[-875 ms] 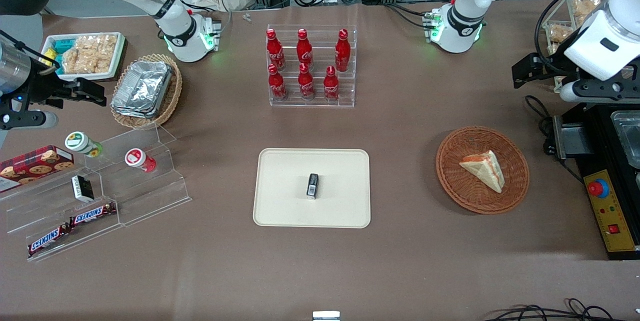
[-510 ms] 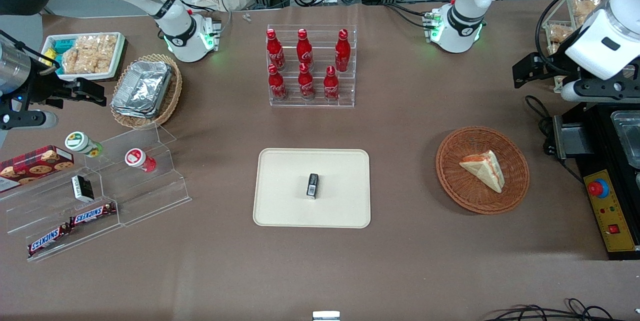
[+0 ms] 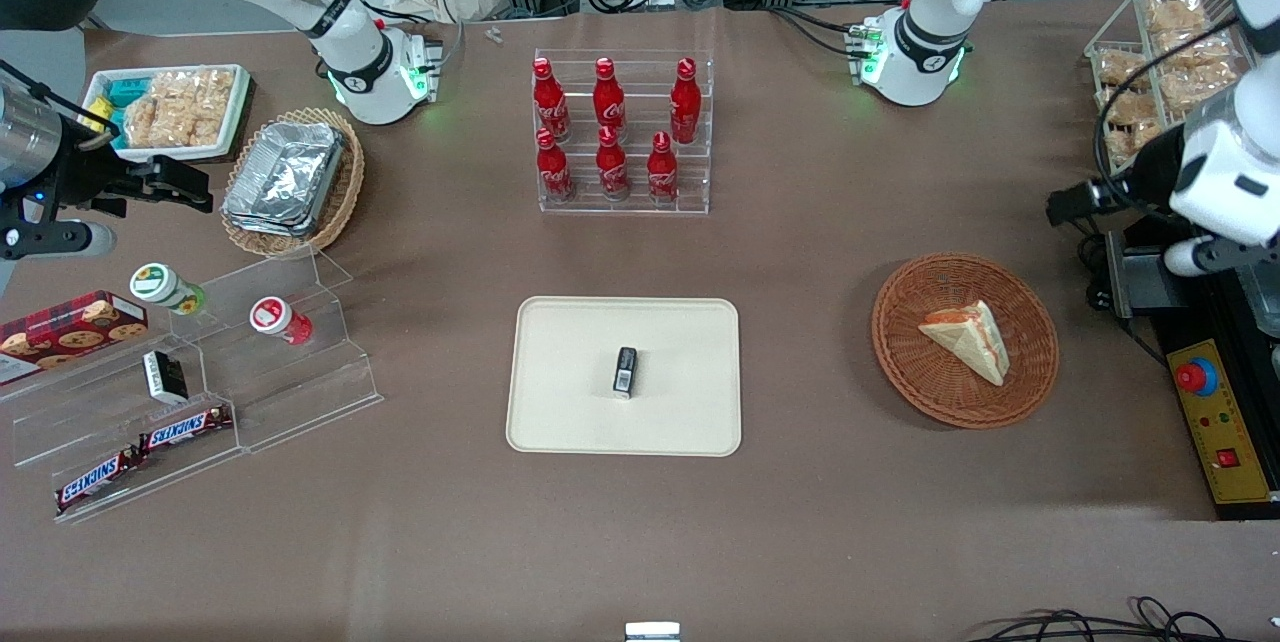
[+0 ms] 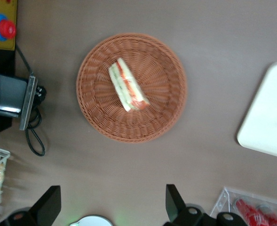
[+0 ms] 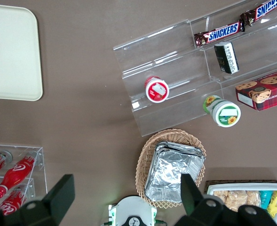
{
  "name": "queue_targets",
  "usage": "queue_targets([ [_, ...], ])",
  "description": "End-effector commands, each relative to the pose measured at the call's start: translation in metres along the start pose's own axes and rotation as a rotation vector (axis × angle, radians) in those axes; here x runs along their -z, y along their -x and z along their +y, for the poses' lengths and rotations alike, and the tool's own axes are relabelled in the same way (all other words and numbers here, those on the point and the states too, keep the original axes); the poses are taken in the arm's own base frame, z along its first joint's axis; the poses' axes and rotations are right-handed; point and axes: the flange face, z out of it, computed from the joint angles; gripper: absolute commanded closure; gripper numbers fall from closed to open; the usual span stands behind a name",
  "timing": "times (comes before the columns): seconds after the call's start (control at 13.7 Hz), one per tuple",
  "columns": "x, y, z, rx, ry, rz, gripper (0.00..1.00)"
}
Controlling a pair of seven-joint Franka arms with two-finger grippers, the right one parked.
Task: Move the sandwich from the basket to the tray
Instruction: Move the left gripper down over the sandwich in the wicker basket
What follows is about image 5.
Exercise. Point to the red strawberry lidded cup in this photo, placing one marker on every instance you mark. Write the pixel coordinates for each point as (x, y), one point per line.
(157, 90)

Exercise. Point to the wrapped rice cracker pack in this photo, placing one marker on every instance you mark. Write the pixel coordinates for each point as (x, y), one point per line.
(220, 197)
(237, 200)
(253, 197)

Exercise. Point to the cream plastic serving tray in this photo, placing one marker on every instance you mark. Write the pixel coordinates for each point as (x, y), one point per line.
(11, 58)

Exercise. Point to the red tartan cookie box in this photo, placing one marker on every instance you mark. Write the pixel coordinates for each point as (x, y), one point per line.
(270, 91)

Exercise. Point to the white rectangular snack container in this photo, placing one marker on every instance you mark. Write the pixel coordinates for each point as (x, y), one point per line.
(223, 187)

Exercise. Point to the dark brown woven tray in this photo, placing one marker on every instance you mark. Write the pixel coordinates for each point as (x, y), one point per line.
(241, 182)

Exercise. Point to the clear acrylic stepped display stand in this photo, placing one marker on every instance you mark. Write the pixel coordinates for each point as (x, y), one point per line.
(166, 47)

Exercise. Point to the yellow snack packet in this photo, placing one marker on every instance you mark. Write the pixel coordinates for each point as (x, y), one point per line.
(275, 203)

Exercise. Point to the Snickers chocolate bar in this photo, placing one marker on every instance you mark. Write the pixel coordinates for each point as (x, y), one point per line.
(219, 33)
(265, 10)

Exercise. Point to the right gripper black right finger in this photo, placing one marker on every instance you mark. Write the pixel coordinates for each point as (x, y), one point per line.
(191, 193)

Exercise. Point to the aluminium foil tray stack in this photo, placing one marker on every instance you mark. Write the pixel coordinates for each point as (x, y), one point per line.
(171, 169)

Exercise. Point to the clear acrylic bottle rack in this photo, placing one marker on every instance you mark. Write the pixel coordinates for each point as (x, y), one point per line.
(40, 164)

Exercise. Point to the teal snack packet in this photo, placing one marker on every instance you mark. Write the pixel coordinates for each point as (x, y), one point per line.
(266, 196)

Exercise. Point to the small black snack box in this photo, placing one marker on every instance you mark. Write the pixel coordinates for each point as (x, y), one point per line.
(226, 58)

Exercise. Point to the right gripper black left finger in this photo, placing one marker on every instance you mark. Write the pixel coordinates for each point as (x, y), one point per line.
(58, 195)

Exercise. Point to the oval light wicker basket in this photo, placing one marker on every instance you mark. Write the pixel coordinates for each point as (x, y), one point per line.
(144, 160)

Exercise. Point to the green sunflower lidded cup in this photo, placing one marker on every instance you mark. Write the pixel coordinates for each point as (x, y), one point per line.
(226, 114)

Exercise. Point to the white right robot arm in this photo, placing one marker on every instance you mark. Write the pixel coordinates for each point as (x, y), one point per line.
(133, 209)

